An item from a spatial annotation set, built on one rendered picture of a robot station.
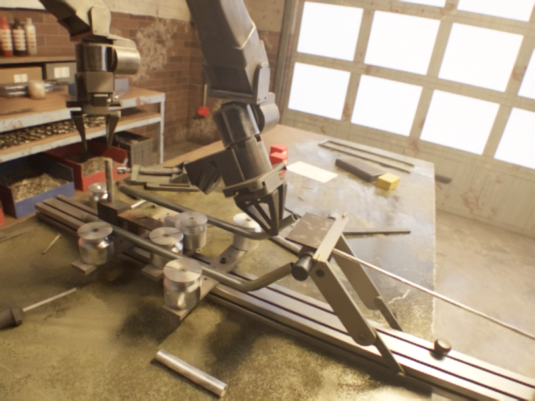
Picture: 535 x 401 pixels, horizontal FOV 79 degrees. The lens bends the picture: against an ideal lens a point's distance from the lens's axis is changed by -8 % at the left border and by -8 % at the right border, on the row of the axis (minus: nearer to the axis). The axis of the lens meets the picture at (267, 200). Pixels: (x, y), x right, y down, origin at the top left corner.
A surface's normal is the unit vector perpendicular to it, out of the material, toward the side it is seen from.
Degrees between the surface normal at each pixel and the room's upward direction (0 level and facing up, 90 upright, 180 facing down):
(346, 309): 90
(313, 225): 0
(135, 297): 0
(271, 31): 90
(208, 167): 90
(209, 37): 131
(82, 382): 0
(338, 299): 90
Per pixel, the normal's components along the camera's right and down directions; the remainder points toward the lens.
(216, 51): -0.37, 0.85
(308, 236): 0.14, -0.89
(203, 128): -0.41, 0.34
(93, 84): 0.54, 0.27
